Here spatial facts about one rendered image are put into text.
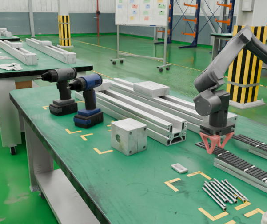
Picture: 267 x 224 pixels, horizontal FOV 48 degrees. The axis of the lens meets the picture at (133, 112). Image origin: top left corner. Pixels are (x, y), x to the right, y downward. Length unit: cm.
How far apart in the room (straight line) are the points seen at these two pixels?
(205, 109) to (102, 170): 37
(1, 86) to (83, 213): 143
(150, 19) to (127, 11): 70
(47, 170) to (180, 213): 147
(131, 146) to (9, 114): 189
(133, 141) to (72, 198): 89
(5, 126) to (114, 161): 192
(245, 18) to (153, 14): 277
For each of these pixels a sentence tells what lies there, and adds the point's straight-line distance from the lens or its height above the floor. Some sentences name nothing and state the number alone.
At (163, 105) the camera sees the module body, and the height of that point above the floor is 84.
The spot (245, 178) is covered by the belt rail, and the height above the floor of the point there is 79.
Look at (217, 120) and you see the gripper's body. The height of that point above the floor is 94.
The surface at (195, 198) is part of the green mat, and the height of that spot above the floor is 78.
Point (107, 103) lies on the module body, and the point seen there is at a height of 84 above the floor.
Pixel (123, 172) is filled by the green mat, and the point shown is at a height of 78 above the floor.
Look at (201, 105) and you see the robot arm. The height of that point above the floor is 100.
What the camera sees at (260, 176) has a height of 81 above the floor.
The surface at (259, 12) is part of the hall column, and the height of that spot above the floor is 127.
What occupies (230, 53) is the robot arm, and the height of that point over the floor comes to 112.
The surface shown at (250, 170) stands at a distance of 98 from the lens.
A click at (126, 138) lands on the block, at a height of 85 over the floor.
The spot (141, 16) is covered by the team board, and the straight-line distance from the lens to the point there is 712.
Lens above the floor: 126
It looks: 18 degrees down
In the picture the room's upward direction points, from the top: 1 degrees clockwise
